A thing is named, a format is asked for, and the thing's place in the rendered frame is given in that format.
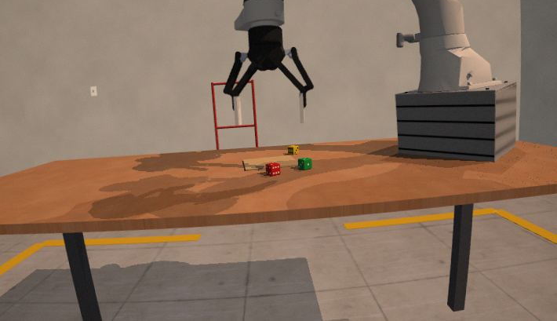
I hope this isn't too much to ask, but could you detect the yellow die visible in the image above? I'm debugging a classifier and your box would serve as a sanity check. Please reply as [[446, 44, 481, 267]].
[[288, 145, 299, 155]]

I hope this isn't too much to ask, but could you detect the green die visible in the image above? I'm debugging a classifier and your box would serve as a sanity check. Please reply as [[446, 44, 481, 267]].
[[298, 158, 312, 170]]

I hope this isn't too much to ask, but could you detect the tan mat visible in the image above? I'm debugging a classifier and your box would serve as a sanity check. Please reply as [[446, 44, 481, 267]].
[[243, 155, 298, 171]]

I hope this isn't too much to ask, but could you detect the red die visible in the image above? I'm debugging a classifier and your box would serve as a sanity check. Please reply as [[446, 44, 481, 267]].
[[265, 162, 280, 176]]

